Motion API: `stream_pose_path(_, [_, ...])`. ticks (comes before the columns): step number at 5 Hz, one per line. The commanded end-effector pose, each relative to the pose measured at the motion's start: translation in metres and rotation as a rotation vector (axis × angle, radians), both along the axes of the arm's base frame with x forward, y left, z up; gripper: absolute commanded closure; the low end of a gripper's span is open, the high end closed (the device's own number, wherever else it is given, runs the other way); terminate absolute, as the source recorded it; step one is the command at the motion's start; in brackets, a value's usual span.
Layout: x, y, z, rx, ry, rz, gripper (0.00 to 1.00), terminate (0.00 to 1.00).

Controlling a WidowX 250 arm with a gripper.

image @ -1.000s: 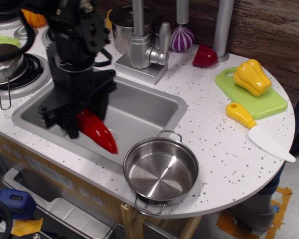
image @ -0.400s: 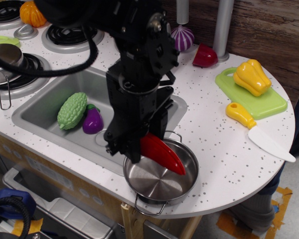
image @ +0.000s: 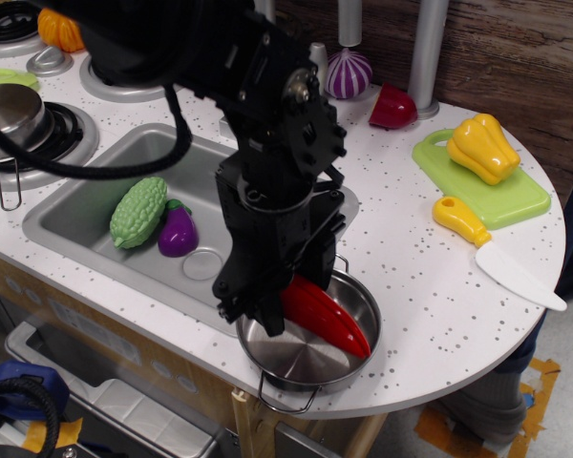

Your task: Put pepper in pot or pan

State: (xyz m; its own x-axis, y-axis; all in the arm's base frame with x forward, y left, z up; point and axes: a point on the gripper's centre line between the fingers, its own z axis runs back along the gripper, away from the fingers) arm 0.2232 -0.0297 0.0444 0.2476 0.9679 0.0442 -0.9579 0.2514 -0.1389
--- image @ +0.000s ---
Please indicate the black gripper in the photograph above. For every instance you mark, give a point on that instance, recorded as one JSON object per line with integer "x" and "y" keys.
{"x": 271, "y": 243}

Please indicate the red toy chili pepper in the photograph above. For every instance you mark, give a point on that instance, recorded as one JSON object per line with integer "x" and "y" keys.
{"x": 307, "y": 305}

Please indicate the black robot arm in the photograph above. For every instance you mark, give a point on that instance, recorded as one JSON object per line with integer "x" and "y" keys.
{"x": 280, "y": 192}

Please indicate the yellow toy bell pepper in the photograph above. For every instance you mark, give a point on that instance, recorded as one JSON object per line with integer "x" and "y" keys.
{"x": 479, "y": 145}

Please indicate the purple toy eggplant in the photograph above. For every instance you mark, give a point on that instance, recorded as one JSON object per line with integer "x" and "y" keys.
{"x": 179, "y": 235}

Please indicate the grey toy sink basin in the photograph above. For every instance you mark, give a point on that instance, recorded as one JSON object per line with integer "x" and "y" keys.
{"x": 74, "y": 221}

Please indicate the green toy bitter gourd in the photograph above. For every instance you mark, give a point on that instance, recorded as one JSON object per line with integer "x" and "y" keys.
{"x": 138, "y": 213}

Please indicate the dark red toy vegetable half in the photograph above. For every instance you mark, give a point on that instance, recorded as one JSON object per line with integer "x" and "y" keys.
{"x": 393, "y": 109}

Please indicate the purple striped toy onion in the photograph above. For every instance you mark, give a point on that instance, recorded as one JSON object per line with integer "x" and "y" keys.
{"x": 349, "y": 74}

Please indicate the silver toy faucet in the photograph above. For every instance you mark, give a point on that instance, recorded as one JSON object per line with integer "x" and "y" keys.
{"x": 319, "y": 56}

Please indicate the green toy cutting board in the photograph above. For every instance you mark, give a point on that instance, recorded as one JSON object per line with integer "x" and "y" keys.
{"x": 512, "y": 201}

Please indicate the rear toy stove burner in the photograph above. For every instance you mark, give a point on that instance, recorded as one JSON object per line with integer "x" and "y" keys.
{"x": 97, "y": 87}

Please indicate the toy stove burner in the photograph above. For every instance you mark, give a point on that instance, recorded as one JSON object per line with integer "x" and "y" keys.
{"x": 97, "y": 87}
{"x": 73, "y": 141}

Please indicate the front toy stove burner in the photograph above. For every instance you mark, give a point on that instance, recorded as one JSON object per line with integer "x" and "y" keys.
{"x": 73, "y": 141}

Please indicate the grey faucet spout pipe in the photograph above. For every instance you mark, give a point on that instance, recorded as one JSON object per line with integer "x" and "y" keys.
{"x": 350, "y": 22}

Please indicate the grey stove knob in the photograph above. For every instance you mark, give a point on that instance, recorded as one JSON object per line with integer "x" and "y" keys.
{"x": 49, "y": 62}

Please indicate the orange toy pumpkin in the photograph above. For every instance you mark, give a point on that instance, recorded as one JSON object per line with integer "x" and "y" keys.
{"x": 58, "y": 30}

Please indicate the green toy plate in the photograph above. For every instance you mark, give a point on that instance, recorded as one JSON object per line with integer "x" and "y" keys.
{"x": 26, "y": 79}

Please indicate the far left stove burner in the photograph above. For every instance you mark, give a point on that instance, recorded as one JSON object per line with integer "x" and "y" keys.
{"x": 19, "y": 29}

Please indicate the steel pot with handles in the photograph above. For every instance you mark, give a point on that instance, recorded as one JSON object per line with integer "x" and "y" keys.
{"x": 297, "y": 365}

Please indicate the yellow handled toy knife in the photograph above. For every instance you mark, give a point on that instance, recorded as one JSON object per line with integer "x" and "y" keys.
{"x": 454, "y": 214}

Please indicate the grey vertical post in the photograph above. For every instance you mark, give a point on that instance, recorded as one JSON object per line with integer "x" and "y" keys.
{"x": 432, "y": 15}

